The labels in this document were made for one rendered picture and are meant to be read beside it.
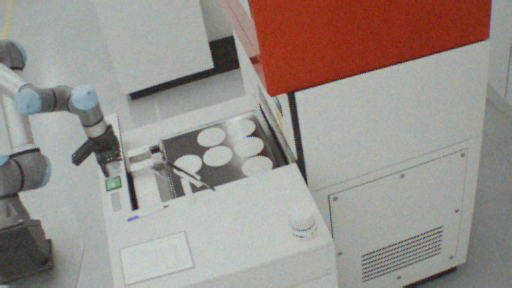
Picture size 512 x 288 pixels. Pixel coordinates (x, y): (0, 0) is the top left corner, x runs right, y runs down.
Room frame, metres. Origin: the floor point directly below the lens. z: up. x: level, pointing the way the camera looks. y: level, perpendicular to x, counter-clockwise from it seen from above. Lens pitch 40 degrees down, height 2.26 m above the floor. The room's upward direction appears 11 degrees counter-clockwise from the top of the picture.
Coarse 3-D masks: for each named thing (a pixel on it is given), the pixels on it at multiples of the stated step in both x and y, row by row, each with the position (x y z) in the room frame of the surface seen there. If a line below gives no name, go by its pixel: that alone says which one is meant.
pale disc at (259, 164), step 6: (258, 156) 1.58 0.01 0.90; (246, 162) 1.56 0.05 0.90; (252, 162) 1.55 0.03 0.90; (258, 162) 1.55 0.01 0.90; (264, 162) 1.54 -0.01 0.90; (270, 162) 1.54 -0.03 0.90; (246, 168) 1.53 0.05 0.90; (252, 168) 1.52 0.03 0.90; (258, 168) 1.52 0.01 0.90; (264, 168) 1.51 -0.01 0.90; (270, 168) 1.51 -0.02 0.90; (246, 174) 1.50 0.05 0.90; (252, 174) 1.50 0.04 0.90
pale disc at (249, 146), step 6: (246, 138) 1.68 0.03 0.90; (252, 138) 1.67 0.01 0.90; (258, 138) 1.67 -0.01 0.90; (240, 144) 1.66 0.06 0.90; (246, 144) 1.65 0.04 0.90; (252, 144) 1.64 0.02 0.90; (258, 144) 1.64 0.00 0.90; (234, 150) 1.63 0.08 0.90; (240, 150) 1.63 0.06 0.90; (246, 150) 1.62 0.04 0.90; (252, 150) 1.61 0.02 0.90; (258, 150) 1.61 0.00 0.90; (246, 156) 1.59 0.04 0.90
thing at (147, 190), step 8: (144, 160) 1.70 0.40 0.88; (152, 160) 1.70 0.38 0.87; (136, 176) 1.62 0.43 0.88; (144, 176) 1.61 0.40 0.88; (152, 176) 1.61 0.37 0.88; (136, 184) 1.58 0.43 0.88; (144, 184) 1.57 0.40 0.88; (152, 184) 1.57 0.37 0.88; (136, 192) 1.54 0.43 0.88; (144, 192) 1.53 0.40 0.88; (152, 192) 1.53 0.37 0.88; (144, 200) 1.49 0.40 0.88; (152, 200) 1.49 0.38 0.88; (160, 200) 1.48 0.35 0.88
